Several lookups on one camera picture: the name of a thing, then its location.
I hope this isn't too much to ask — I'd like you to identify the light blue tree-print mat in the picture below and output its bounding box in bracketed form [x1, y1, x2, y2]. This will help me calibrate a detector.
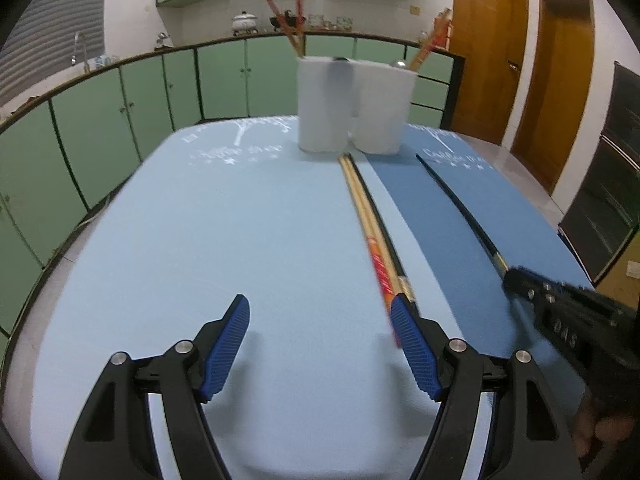
[5, 115, 401, 480]

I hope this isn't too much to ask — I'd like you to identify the green base cabinet run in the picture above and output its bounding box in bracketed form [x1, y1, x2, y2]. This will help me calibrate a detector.
[0, 32, 466, 351]

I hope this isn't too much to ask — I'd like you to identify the chrome kitchen faucet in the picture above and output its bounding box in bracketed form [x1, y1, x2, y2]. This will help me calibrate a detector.
[71, 31, 91, 73]

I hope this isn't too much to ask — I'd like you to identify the white two-compartment utensil holder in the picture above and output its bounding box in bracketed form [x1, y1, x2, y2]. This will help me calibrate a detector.
[296, 56, 418, 155]

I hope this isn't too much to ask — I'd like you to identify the grey window blind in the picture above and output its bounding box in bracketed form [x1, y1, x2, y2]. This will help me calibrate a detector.
[0, 0, 108, 106]

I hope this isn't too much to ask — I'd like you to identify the orange thermos flask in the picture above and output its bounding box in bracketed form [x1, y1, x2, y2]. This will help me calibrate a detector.
[434, 7, 454, 52]

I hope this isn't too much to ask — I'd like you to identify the black chopstick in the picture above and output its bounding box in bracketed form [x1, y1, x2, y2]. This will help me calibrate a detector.
[415, 154, 510, 273]
[349, 154, 420, 307]

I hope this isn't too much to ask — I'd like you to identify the wooden door with handle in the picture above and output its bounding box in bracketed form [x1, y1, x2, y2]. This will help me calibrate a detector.
[447, 0, 530, 146]

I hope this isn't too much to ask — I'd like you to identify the green cabinet drawer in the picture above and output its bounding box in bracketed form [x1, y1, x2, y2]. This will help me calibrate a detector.
[417, 52, 455, 82]
[412, 80, 449, 109]
[407, 107, 444, 129]

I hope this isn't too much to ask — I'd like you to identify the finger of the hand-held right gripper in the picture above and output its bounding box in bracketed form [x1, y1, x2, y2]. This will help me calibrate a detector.
[502, 274, 551, 309]
[512, 266, 568, 292]

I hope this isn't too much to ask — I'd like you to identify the tan cardboard box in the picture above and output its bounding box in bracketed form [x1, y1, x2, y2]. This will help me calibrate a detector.
[597, 240, 640, 303]

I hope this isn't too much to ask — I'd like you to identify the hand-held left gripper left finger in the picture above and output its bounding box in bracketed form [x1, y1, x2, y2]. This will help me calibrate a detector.
[59, 294, 251, 480]

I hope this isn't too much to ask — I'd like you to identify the white lidded pot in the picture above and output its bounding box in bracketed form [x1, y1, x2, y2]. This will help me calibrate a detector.
[231, 10, 260, 36]

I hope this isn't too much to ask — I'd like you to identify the black glass-front cabinet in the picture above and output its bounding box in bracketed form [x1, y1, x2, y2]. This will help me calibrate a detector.
[557, 60, 640, 286]

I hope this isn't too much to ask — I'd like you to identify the plain wooden door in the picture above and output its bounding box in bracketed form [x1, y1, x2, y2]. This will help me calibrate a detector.
[510, 0, 596, 196]

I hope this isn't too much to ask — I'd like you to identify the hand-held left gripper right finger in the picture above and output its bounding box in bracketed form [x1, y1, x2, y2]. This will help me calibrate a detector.
[390, 294, 583, 480]

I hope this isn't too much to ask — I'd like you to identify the person's right hand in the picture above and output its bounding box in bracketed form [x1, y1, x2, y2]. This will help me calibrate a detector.
[574, 400, 638, 458]

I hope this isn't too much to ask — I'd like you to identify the black lidded wok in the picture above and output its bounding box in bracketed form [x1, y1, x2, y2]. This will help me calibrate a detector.
[270, 12, 307, 31]

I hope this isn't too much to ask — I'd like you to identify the plain wooden chopstick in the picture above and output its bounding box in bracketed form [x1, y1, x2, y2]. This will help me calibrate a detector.
[344, 155, 416, 297]

